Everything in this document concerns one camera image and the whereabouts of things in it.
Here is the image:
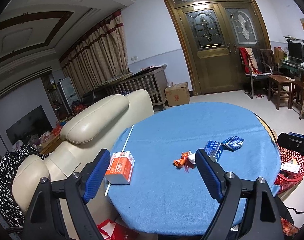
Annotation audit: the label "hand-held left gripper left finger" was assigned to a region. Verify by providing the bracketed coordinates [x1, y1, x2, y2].
[23, 149, 111, 240]

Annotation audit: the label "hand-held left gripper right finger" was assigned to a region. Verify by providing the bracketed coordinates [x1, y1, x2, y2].
[195, 149, 294, 240]

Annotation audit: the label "white medicine box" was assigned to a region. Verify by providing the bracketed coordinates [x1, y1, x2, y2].
[281, 162, 301, 173]

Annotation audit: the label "blue cardboard box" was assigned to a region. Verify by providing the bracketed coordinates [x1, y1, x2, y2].
[204, 140, 224, 162]

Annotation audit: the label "red plastic basket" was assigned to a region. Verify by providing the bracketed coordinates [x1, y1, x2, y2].
[275, 145, 304, 194]

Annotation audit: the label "red orange wrapper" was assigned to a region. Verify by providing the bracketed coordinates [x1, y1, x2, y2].
[173, 151, 195, 173]

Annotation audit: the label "blue foil pouch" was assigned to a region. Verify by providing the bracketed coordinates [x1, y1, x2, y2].
[221, 136, 245, 152]

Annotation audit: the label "orange and white box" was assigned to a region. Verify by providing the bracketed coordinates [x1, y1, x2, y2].
[104, 151, 135, 185]

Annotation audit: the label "blue table cloth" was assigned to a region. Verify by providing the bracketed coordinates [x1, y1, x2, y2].
[106, 102, 280, 236]

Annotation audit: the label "white straw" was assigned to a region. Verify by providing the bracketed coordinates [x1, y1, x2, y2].
[104, 124, 135, 196]

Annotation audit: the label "cream leather sofa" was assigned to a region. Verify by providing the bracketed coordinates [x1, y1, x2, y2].
[12, 89, 155, 220]

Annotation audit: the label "wooden stool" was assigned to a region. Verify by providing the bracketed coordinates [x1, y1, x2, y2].
[291, 79, 304, 109]
[267, 74, 293, 110]

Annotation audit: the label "red paper bag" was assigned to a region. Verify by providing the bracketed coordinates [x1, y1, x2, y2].
[97, 219, 147, 240]

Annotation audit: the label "metal chair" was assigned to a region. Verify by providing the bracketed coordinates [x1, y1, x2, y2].
[238, 47, 274, 98]

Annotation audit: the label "glass desk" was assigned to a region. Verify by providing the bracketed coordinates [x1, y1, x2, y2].
[280, 59, 304, 77]

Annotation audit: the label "black television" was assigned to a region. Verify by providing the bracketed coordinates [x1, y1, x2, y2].
[5, 105, 53, 145]

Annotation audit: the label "dark wooden chair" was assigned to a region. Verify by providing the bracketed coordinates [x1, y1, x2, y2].
[260, 49, 285, 75]

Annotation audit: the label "brown paper bag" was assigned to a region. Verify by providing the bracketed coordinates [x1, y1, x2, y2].
[274, 46, 286, 61]

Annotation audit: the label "white air conditioner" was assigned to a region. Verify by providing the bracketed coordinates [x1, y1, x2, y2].
[57, 77, 80, 113]

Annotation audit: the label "brown cardboard box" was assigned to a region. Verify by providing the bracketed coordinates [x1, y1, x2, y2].
[164, 82, 190, 107]

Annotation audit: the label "red striped cloth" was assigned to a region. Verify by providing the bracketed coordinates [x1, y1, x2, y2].
[239, 47, 261, 75]

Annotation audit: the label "black floral cloth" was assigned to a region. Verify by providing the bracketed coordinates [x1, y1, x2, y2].
[0, 144, 46, 233]

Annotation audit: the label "wooden display cabinet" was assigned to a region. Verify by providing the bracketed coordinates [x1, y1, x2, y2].
[41, 73, 67, 120]

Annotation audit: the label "wooden double door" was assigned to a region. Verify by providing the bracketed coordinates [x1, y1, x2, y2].
[160, 0, 271, 96]

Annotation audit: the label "wooden crib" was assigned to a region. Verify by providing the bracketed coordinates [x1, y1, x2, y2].
[99, 66, 167, 110]

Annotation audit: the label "beige curtains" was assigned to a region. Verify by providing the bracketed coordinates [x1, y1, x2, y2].
[59, 9, 130, 98]

